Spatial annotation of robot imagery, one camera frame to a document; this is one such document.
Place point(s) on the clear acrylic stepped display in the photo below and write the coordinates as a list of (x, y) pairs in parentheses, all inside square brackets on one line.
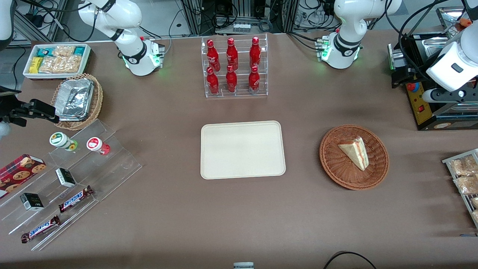
[(112, 164)]

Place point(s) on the black food warmer machine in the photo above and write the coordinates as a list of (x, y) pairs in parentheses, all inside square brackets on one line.
[(425, 112)]

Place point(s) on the orange sausage on skewer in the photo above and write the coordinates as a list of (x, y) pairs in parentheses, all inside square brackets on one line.
[(465, 22)]

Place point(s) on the aluminium foil container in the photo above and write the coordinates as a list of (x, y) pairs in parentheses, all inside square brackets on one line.
[(74, 99)]

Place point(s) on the white rectangular snack bin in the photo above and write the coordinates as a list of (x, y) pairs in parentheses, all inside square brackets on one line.
[(86, 59)]

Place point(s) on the clear acrylic bottle rack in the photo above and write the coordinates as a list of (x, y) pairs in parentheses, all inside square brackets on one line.
[(241, 91)]

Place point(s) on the red cookie box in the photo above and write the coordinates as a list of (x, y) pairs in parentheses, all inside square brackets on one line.
[(18, 172)]

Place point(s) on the red lid snack cup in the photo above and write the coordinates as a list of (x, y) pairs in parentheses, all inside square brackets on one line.
[(95, 144)]

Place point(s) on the triangular sandwich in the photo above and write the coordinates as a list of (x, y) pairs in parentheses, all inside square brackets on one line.
[(354, 151)]

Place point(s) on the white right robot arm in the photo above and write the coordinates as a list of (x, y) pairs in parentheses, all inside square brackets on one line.
[(130, 22)]

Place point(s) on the small blue object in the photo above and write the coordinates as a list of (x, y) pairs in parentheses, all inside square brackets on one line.
[(468, 235)]

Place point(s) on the teal snack packet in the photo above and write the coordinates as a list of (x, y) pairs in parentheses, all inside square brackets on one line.
[(79, 50), (46, 51)]

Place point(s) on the clear bag of crackers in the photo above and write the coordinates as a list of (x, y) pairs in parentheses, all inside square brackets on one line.
[(71, 64), (50, 64), (63, 50)]

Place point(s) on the green lid snack cup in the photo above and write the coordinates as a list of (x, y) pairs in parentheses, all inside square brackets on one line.
[(59, 139)]

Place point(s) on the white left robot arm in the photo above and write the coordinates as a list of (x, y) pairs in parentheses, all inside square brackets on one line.
[(345, 22)]

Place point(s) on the Snickers chocolate bar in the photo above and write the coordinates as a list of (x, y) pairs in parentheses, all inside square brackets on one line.
[(74, 199), (40, 229)]

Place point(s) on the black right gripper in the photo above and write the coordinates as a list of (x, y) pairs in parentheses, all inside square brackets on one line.
[(10, 112)]

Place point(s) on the grey device at table edge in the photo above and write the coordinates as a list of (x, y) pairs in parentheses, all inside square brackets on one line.
[(243, 265)]

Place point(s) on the white power strip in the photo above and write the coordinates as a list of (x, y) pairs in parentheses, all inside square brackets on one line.
[(241, 27)]

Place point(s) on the cream plastic serving tray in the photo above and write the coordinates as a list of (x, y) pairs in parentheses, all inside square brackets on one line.
[(242, 149)]

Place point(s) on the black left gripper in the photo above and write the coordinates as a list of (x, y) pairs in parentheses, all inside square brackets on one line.
[(415, 71)]

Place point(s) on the yellow snack packet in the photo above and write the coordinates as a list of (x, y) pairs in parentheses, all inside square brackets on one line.
[(35, 65)]

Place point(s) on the round brown wicker basket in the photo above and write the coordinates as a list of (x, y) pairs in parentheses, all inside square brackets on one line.
[(336, 168)]

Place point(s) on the red soda bottle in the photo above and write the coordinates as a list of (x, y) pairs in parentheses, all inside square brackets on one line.
[(212, 56), (254, 80), (212, 83), (255, 54), (231, 81), (232, 55)]

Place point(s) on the clear bag of pastries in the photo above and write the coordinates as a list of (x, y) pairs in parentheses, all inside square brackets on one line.
[(475, 216), (475, 202), (463, 166), (466, 185)]

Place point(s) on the small black carton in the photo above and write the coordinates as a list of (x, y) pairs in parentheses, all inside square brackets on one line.
[(65, 177), (31, 201)]

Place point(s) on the light wicker basket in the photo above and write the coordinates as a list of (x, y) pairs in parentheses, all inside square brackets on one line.
[(96, 104)]

